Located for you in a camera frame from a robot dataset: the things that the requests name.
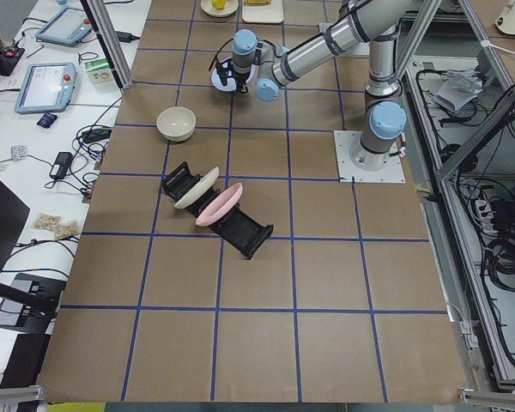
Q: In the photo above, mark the lower blue teach pendant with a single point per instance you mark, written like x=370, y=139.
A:
x=46, y=88

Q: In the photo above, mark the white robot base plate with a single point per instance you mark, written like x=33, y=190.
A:
x=390, y=169

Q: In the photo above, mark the light blue plate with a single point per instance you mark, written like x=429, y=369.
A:
x=231, y=82

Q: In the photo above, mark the cream round plate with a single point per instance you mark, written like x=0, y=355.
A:
x=230, y=9

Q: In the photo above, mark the upper blue teach pendant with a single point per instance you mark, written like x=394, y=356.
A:
x=68, y=27

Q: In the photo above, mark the white rectangular tray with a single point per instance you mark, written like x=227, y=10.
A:
x=270, y=12

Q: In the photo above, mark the pink plate in rack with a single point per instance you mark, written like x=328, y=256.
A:
x=220, y=206

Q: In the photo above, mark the aluminium frame post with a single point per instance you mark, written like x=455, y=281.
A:
x=102, y=25

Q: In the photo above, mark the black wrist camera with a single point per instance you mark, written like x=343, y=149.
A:
x=221, y=72

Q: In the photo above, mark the green white box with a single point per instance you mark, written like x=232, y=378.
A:
x=98, y=71

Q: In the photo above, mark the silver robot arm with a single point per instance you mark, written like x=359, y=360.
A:
x=375, y=23

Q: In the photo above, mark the black power adapter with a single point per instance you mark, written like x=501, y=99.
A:
x=61, y=165

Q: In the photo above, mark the black dish rack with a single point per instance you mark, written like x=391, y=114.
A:
x=237, y=228

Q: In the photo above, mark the blue teach pendant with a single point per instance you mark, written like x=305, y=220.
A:
x=68, y=27
x=46, y=88

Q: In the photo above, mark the cream bowl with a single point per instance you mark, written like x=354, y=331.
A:
x=176, y=124

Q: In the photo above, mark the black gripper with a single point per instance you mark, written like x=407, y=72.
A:
x=241, y=78

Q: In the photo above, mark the cream plate in rack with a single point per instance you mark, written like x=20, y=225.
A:
x=194, y=193

